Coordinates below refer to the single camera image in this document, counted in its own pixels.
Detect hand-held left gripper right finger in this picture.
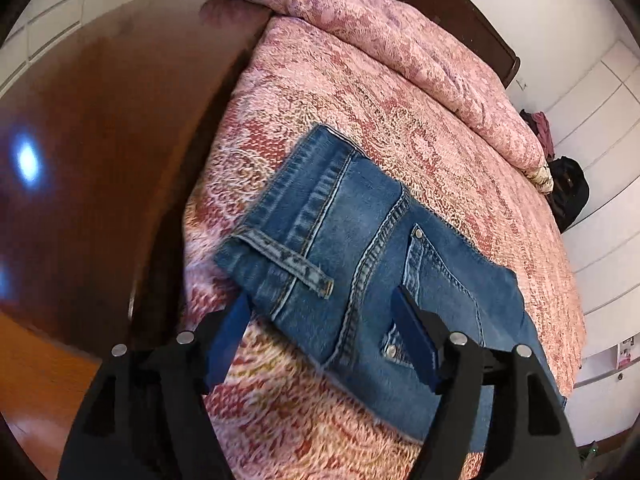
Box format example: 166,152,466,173
390,286,586,480

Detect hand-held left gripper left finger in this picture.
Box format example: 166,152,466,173
57,292,251,480

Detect blue denim pants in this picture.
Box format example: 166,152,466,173
214,124,568,453

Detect pink floral bedspread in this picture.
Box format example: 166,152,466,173
182,15,588,480

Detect cream patterned pillow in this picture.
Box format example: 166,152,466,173
522,162,556,193

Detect black bag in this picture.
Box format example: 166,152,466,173
547,156,591,233

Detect white wardrobe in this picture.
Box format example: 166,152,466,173
515,40,640,451

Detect pink clothes pile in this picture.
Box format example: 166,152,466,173
520,109,556,158

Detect dark wooden headboard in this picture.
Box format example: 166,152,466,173
415,0,521,88

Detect pink floral comforter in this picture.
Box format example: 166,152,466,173
207,0,548,176

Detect white dresser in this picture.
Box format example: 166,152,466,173
0,0,116,91

